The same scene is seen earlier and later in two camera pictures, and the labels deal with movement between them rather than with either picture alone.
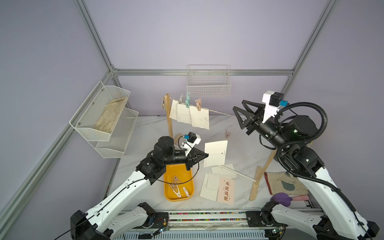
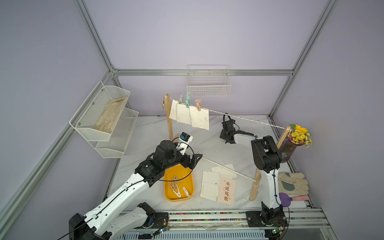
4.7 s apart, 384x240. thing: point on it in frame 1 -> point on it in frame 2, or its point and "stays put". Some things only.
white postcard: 224,171 stays put
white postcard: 217,151 -> 210,186
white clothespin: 186,192 stays put
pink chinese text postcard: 226,191 stays put
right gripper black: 250,117 -> 221,135
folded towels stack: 281,182 stays put
